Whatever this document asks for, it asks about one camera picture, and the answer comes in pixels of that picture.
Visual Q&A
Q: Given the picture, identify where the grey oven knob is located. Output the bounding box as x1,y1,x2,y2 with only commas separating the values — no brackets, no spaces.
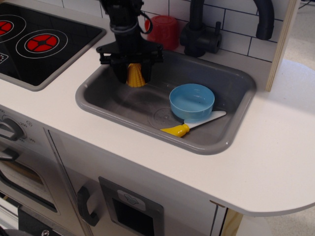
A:
0,118,24,141

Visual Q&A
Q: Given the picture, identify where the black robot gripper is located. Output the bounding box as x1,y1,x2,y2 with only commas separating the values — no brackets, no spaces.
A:
96,29,163,84

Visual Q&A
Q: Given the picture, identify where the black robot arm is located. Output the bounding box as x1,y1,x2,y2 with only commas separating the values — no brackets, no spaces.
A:
96,0,163,87

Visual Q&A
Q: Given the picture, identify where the light blue plastic bowl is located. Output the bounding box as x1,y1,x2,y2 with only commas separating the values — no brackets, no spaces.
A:
169,84,215,120

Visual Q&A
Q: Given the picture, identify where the grey toy oven door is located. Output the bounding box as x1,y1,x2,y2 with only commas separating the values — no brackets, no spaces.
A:
0,141,63,217

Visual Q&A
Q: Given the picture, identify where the grey dishwasher panel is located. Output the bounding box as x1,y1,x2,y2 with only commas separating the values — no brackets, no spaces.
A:
98,177,165,236

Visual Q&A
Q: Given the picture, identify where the black toy stovetop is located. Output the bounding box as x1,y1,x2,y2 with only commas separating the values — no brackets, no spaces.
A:
0,2,106,91

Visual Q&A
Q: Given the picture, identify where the black toy faucet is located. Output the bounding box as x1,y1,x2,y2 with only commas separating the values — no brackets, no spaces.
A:
180,0,275,58

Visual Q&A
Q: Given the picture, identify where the yellow toy corn cob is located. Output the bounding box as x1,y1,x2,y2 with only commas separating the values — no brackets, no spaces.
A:
126,63,146,88

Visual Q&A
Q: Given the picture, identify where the red plastic cup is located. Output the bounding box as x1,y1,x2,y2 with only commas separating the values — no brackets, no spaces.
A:
144,15,179,50

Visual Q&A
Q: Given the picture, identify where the wooden side post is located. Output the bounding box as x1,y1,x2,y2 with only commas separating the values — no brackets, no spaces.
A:
265,0,301,92

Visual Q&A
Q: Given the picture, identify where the grey plastic sink basin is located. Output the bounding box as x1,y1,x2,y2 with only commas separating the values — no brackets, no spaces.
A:
76,51,256,155

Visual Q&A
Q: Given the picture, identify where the black cabinet door handle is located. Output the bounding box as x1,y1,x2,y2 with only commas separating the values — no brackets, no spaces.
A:
77,186,99,227

